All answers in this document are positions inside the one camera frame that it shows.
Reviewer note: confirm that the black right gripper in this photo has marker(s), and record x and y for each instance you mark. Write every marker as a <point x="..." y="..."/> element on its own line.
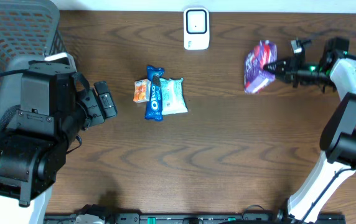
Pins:
<point x="294" y="71"/>

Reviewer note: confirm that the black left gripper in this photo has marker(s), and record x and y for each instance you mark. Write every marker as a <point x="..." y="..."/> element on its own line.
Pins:
<point x="93" y="106"/>

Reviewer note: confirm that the purple Carefree liner pack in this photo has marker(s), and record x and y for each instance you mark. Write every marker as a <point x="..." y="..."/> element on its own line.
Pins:
<point x="255" y="77"/>

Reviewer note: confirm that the orange tissue pack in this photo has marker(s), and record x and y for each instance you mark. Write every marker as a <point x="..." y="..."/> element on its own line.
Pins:
<point x="142" y="91"/>

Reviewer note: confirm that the blue Oreo cookie pack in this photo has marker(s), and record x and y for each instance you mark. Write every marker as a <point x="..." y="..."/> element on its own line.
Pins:
<point x="154" y="105"/>

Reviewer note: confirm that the mint green tissue pack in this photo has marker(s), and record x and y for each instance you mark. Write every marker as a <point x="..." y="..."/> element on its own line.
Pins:
<point x="172" y="97"/>

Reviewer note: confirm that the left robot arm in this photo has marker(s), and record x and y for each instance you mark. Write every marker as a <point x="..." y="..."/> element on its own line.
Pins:
<point x="57" y="102"/>

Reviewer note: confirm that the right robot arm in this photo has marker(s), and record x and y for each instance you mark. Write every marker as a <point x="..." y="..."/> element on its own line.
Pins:
<point x="337" y="160"/>

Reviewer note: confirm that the grey plastic mesh basket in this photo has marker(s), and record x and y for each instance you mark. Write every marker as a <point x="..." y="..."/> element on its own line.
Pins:
<point x="28" y="31"/>

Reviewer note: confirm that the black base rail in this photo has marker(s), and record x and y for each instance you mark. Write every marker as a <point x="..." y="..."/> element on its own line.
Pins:
<point x="135" y="218"/>

